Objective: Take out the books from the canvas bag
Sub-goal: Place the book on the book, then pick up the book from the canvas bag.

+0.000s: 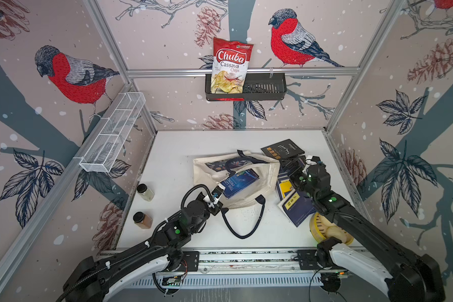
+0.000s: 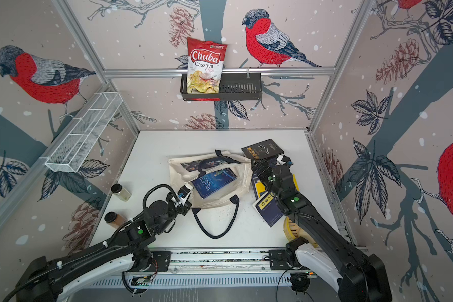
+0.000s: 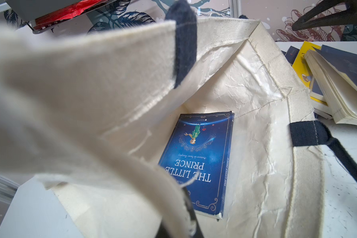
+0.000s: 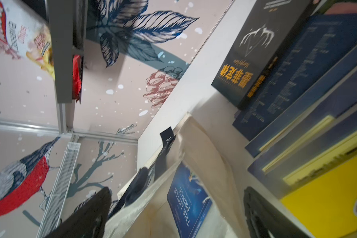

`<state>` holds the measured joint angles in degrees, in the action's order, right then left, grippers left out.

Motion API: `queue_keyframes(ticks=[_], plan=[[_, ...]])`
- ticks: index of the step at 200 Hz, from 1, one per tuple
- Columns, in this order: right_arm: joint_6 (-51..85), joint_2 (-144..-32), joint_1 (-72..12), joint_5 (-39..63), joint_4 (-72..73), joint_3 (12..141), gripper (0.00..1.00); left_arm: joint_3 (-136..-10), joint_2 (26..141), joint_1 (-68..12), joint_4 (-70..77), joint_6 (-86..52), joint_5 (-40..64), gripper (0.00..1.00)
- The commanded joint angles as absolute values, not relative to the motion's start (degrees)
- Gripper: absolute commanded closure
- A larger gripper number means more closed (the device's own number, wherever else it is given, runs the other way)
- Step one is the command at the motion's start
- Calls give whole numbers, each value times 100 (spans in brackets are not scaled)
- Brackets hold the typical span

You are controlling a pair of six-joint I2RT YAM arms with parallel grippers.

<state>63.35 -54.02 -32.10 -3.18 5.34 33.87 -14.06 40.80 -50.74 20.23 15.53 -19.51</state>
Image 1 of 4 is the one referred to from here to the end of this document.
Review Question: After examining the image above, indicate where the Little Prince book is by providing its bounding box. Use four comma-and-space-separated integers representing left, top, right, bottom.
220, 169, 259, 199

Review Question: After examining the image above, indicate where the dark blue thin book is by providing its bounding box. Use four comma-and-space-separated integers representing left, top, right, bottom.
278, 190, 316, 227
276, 172, 293, 201

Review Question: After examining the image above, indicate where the cream canvas tote bag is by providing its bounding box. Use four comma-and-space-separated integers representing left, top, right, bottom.
193, 150, 280, 209

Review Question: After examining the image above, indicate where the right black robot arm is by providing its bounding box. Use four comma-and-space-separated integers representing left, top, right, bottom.
288, 162, 446, 301

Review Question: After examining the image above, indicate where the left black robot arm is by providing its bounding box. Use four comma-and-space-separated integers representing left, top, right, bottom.
58, 184, 225, 301

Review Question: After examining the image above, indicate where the Chuba cassava chips bag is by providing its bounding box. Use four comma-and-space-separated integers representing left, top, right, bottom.
210, 38, 254, 94

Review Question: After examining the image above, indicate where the yellow bamboo steamer basket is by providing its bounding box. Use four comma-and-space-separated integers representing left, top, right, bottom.
310, 213, 354, 245

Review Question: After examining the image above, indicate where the clear spice jar black lid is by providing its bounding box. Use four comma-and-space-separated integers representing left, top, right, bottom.
136, 183, 155, 202

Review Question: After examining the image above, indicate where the brown spice jar black lid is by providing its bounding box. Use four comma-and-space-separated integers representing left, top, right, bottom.
133, 211, 153, 229

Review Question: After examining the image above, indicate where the circuit board under left base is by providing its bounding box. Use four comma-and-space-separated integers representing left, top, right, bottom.
161, 276, 183, 289

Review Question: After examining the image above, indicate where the circuit board under base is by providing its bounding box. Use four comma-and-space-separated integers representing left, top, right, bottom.
161, 276, 183, 289
322, 271, 352, 281

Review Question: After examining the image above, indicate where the circuit board under right base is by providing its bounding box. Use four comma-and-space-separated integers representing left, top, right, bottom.
322, 271, 352, 281

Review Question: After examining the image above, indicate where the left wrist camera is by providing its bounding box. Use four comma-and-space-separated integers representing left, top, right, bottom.
211, 186, 224, 205

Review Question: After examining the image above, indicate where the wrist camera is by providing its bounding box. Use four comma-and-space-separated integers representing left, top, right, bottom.
211, 186, 224, 205
305, 156, 323, 166

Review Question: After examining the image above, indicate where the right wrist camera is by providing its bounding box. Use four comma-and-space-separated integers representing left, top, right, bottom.
305, 156, 323, 166

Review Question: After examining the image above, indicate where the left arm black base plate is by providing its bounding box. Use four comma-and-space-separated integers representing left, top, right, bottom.
181, 251, 200, 272

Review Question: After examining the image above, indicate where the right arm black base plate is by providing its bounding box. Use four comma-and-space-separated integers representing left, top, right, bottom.
296, 249, 346, 271

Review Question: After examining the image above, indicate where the horizontal aluminium rail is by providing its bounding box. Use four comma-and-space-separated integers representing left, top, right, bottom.
126, 67, 361, 79

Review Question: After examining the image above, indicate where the black wire wall basket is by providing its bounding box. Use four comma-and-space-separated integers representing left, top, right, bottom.
205, 73, 287, 101

